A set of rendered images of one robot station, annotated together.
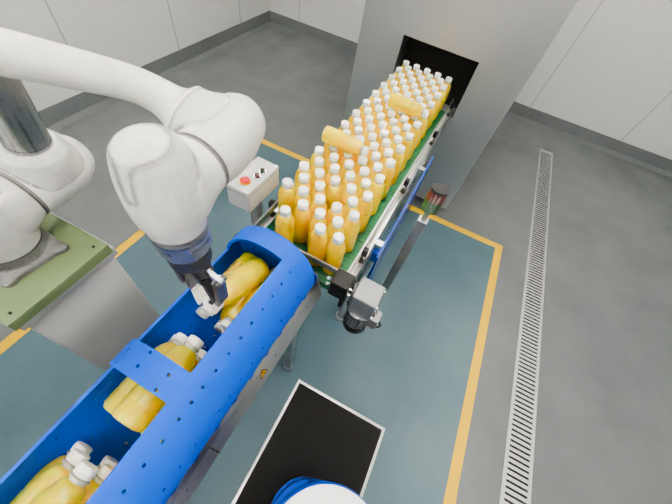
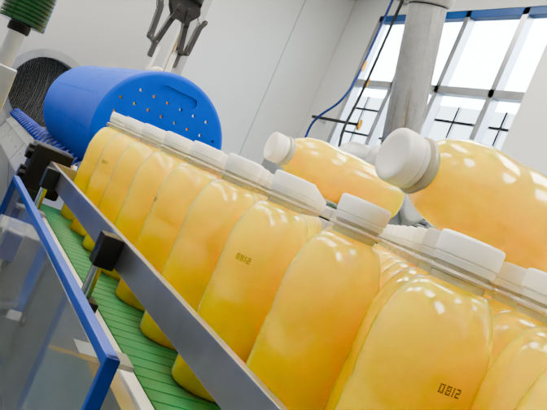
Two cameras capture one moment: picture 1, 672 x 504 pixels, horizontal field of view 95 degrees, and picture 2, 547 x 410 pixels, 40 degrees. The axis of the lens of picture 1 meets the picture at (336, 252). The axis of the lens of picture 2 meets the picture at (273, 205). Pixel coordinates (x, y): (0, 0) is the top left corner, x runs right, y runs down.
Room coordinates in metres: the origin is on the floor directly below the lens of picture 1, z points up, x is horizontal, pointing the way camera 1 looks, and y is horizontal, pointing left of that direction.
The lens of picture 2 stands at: (1.90, -0.66, 1.09)
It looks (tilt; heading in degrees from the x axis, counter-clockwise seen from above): 1 degrees down; 139
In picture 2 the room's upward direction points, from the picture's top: 23 degrees clockwise
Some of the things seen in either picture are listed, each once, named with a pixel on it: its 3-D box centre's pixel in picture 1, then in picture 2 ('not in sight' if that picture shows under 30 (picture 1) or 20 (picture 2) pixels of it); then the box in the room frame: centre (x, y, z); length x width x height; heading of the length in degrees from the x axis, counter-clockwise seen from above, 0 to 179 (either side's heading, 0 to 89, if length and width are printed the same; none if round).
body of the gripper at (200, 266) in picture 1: (192, 259); (185, 2); (0.27, 0.25, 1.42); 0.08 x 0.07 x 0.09; 74
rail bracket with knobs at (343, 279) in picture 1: (340, 284); (45, 174); (0.58, -0.04, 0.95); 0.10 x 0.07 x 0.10; 74
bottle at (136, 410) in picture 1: (161, 381); not in sight; (0.10, 0.30, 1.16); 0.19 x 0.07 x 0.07; 164
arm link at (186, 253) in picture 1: (181, 235); not in sight; (0.27, 0.25, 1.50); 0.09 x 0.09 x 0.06
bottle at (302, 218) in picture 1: (301, 222); not in sight; (0.78, 0.16, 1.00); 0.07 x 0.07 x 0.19
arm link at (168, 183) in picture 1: (167, 180); not in sight; (0.29, 0.25, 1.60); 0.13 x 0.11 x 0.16; 171
